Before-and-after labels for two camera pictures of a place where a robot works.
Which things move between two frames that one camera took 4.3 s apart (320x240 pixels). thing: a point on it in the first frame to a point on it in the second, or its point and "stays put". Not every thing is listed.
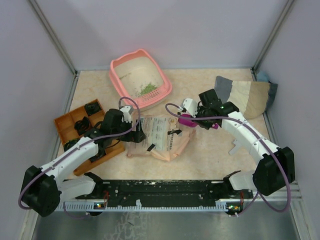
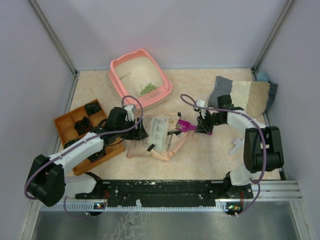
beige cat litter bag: [165, 138] stays put
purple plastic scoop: [190, 123] to [183, 126]
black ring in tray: [81, 125] stays put
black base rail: [128, 191] stays put
